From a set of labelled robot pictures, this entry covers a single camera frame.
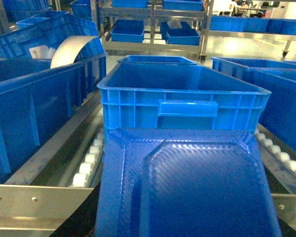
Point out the blue crate far left shelf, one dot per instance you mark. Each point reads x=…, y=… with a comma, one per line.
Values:
x=128, y=31

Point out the blue crate shelf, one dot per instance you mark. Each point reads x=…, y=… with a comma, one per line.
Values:
x=182, y=36
x=128, y=31

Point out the blue crate far right shelf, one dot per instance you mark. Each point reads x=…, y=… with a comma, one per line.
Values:
x=182, y=36

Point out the blue crate centre left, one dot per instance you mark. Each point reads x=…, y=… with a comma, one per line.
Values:
x=178, y=96

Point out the blue crate behind centre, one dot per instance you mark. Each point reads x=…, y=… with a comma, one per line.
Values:
x=156, y=59

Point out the curved grey sheet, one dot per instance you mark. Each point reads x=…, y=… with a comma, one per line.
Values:
x=69, y=49

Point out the blue crate upper left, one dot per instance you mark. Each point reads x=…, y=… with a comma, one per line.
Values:
x=37, y=100

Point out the blue crate right with cap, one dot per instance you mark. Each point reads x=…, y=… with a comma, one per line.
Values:
x=279, y=116

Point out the steel roller shelf frame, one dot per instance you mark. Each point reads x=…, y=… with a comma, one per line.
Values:
x=38, y=200

